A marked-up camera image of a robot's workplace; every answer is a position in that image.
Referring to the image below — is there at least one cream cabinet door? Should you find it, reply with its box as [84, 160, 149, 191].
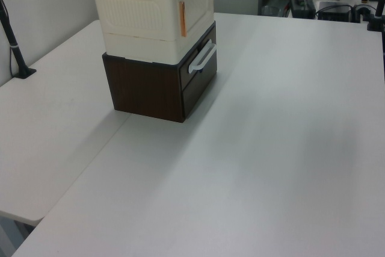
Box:
[173, 0, 215, 40]

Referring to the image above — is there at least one cream plastic cabinet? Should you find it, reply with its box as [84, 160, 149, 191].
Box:
[89, 0, 215, 66]

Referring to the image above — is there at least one black device with green light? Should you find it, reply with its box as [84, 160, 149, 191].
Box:
[288, 0, 317, 19]

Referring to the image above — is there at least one black box device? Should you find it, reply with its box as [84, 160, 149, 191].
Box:
[315, 0, 353, 22]

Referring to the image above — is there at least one dark brown drawer box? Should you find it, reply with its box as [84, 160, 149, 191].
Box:
[101, 20, 218, 124]

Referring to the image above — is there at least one black clamp stand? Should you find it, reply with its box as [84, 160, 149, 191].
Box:
[365, 0, 385, 33]

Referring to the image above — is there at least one copper door handle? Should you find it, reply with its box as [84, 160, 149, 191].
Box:
[178, 0, 188, 39]

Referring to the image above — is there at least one white drawer handle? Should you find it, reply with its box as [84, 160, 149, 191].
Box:
[188, 42, 218, 75]

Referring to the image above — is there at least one brown drawer with handle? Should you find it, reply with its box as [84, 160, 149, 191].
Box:
[177, 24, 218, 90]

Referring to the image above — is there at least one brown drawer without handle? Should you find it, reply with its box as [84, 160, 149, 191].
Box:
[181, 69, 218, 120]

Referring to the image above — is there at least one black camera stand pole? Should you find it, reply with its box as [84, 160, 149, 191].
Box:
[0, 0, 37, 79]

